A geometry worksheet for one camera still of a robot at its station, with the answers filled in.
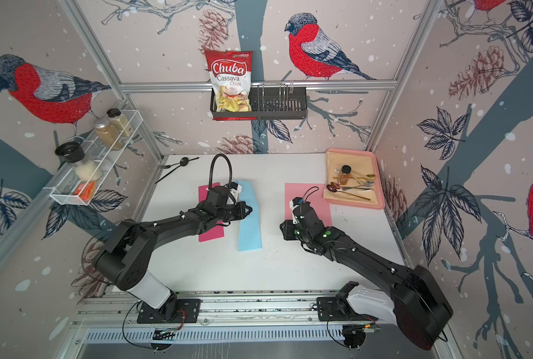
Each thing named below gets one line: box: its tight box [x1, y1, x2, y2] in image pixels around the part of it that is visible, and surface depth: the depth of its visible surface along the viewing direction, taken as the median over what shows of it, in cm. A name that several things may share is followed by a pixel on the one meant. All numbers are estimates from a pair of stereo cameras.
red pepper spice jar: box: [337, 164, 352, 185], surface depth 105 cm
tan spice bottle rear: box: [106, 107, 134, 138], surface depth 83 cm
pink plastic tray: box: [324, 148, 386, 211], surface depth 109 cm
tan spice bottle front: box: [93, 118, 124, 151], surface depth 78 cm
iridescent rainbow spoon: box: [330, 181, 374, 190], surface depth 109 cm
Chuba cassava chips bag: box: [205, 49, 257, 122], surface depth 85 cm
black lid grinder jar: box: [54, 141, 103, 184], surface depth 67 cm
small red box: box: [73, 181, 96, 203], surface depth 68 cm
